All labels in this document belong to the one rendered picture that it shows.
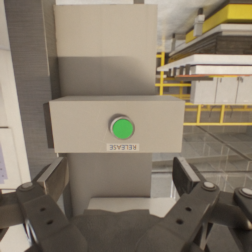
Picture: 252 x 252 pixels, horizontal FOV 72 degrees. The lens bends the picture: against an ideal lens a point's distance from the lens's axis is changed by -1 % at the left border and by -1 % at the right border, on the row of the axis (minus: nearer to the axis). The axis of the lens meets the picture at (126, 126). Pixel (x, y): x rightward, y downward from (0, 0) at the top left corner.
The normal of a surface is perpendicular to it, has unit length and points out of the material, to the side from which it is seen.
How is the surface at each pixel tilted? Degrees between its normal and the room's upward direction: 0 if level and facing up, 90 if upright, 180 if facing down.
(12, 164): 90
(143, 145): 90
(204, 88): 90
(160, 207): 180
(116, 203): 180
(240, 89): 90
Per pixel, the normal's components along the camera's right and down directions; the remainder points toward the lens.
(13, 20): 0.00, 0.25
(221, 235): 0.00, -0.97
